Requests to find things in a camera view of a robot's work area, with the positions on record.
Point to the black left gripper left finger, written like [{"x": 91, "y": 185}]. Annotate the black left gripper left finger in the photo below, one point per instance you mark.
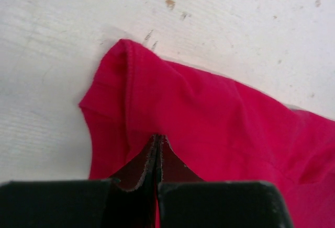
[{"x": 125, "y": 199}]

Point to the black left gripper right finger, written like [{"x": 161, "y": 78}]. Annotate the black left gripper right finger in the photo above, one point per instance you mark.
[{"x": 186, "y": 200}]

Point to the pink red t shirt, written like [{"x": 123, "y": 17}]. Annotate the pink red t shirt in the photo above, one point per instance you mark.
[{"x": 220, "y": 128}]

